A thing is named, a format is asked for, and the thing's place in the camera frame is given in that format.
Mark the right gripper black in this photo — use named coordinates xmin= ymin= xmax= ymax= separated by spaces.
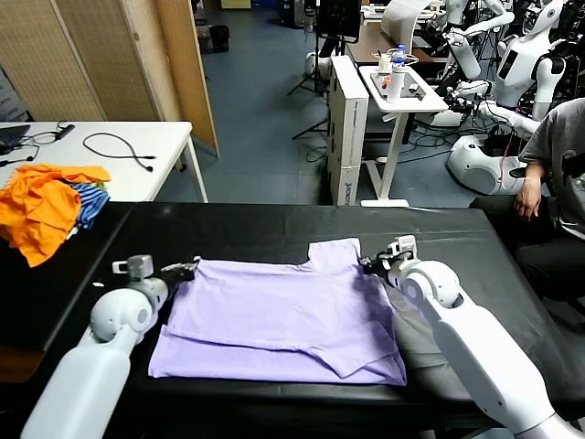
xmin=358 ymin=253 xmax=398 ymax=284

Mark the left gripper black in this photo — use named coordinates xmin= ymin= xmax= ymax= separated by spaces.
xmin=157 ymin=258 xmax=202 ymax=289

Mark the light purple t-shirt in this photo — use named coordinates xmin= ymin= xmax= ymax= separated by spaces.
xmin=148 ymin=237 xmax=408 ymax=388

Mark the person's bare forearm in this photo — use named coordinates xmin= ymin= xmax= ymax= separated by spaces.
xmin=523 ymin=160 xmax=546 ymax=183

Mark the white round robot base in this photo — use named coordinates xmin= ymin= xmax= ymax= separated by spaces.
xmin=446 ymin=134 xmax=527 ymax=197

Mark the person's bare hand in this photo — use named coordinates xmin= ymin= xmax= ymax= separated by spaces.
xmin=514 ymin=176 xmax=543 ymax=223

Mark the white table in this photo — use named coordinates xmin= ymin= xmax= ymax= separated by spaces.
xmin=0 ymin=120 xmax=210 ymax=204

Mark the black table cover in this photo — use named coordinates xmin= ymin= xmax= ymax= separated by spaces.
xmin=43 ymin=202 xmax=585 ymax=415

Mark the blue striped garment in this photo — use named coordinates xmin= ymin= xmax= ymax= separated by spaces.
xmin=68 ymin=181 xmax=112 ymax=231

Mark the white cardboard box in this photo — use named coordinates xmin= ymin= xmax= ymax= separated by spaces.
xmin=326 ymin=54 xmax=370 ymax=208

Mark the orange garment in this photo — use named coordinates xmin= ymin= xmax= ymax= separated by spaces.
xmin=0 ymin=163 xmax=112 ymax=269

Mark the black smooth table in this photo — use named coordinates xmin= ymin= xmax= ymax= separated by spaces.
xmin=0 ymin=200 xmax=133 ymax=353

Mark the small white desk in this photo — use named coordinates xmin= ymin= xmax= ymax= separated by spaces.
xmin=358 ymin=65 xmax=450 ymax=209

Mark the white bottle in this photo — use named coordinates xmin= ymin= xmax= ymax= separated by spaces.
xmin=387 ymin=63 xmax=406 ymax=103

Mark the black tripod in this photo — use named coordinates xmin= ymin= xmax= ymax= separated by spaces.
xmin=287 ymin=34 xmax=331 ymax=98

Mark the seated person gray shirt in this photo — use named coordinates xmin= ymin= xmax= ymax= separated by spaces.
xmin=470 ymin=97 xmax=585 ymax=316

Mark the black laptop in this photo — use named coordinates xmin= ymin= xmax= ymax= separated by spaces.
xmin=0 ymin=123 xmax=32 ymax=155

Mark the brown wooden desk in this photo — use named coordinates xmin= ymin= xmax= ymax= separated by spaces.
xmin=346 ymin=25 xmax=442 ymax=65

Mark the wooden folding screen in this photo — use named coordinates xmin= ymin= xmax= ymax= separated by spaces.
xmin=0 ymin=0 xmax=220 ymax=160

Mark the black trash bin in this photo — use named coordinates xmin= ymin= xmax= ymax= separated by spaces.
xmin=209 ymin=25 xmax=230 ymax=54

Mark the white curved shell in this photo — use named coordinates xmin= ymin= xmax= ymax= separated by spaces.
xmin=381 ymin=0 xmax=435 ymax=45

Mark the white humanoid robot dark panel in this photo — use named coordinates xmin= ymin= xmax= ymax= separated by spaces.
xmin=495 ymin=0 xmax=569 ymax=123

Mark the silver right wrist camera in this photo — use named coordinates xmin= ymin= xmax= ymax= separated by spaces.
xmin=387 ymin=234 xmax=419 ymax=262

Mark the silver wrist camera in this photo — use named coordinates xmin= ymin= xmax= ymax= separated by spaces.
xmin=112 ymin=254 xmax=154 ymax=280
xmin=387 ymin=234 xmax=419 ymax=262

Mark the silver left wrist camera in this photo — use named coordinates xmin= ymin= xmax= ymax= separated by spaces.
xmin=112 ymin=254 xmax=154 ymax=280

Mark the black looped cable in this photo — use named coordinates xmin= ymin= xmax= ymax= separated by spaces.
xmin=82 ymin=132 xmax=157 ymax=173

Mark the white robot forearm with cables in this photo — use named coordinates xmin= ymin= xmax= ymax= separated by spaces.
xmin=450 ymin=80 xmax=541 ymax=137

